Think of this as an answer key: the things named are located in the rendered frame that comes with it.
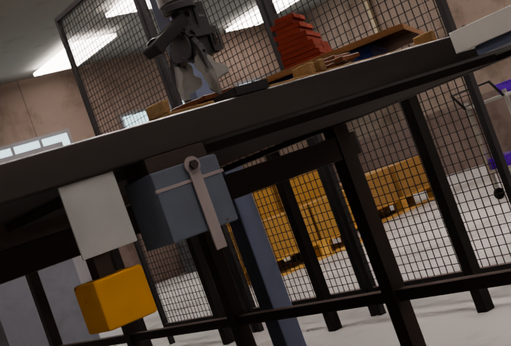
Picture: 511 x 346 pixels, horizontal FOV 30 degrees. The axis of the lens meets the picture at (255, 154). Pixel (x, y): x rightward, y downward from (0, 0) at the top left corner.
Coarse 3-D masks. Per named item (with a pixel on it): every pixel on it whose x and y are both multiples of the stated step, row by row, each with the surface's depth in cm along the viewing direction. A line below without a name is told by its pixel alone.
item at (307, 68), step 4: (304, 64) 203; (308, 64) 202; (312, 64) 202; (296, 68) 205; (300, 68) 203; (304, 68) 203; (308, 68) 202; (312, 68) 202; (292, 72) 206; (296, 72) 205; (300, 72) 204; (304, 72) 203; (308, 72) 202; (312, 72) 201; (296, 76) 205
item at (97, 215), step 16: (96, 176) 152; (112, 176) 154; (64, 192) 148; (80, 192) 150; (96, 192) 151; (112, 192) 153; (80, 208) 149; (96, 208) 151; (112, 208) 152; (80, 224) 149; (96, 224) 150; (112, 224) 152; (128, 224) 153; (80, 240) 148; (96, 240) 150; (112, 240) 151; (128, 240) 153
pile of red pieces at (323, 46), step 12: (276, 24) 296; (288, 24) 294; (300, 24) 294; (288, 36) 294; (300, 36) 293; (312, 36) 300; (288, 48) 294; (300, 48) 293; (312, 48) 292; (324, 48) 303; (288, 60) 294; (300, 60) 293
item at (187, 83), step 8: (176, 72) 196; (184, 72) 195; (192, 72) 198; (176, 80) 196; (184, 80) 195; (192, 80) 198; (200, 80) 200; (184, 88) 196; (192, 88) 198; (184, 96) 196
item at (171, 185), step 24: (192, 144) 162; (144, 168) 157; (168, 168) 157; (192, 168) 158; (216, 168) 162; (144, 192) 157; (168, 192) 156; (192, 192) 158; (216, 192) 161; (144, 216) 159; (168, 216) 155; (192, 216) 157; (216, 216) 159; (144, 240) 162; (168, 240) 156; (216, 240) 158
